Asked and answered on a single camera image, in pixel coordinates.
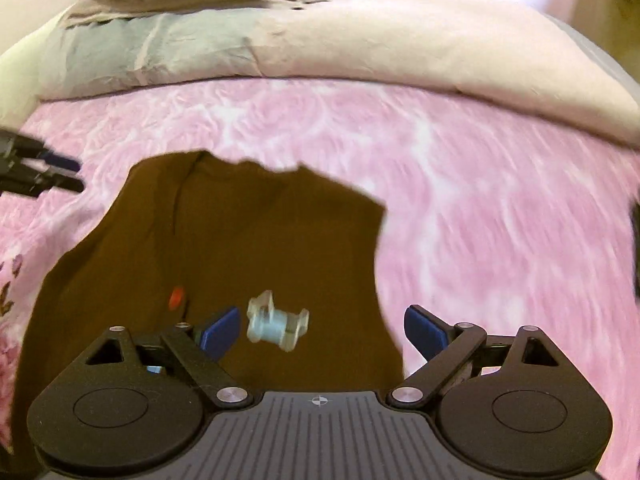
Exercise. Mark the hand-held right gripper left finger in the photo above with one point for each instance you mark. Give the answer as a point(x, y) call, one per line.
point(221, 334)

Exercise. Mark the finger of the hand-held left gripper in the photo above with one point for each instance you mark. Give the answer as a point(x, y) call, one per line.
point(60, 184)
point(57, 161)

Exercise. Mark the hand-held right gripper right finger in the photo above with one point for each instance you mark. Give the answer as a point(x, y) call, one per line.
point(424, 332)

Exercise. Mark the brown knit sweater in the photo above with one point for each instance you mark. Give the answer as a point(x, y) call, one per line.
point(275, 240)

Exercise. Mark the stack of dark folded clothes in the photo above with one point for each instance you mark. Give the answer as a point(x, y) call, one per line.
point(635, 245)

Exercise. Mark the clear plastic clip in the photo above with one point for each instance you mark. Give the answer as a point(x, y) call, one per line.
point(277, 327)

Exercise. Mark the pink floral blanket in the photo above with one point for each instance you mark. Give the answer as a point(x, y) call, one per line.
point(475, 210)

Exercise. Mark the grey blue cloth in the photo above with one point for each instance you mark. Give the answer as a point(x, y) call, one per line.
point(150, 55)

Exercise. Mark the beige duvet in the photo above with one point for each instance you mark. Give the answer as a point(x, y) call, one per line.
point(400, 45)

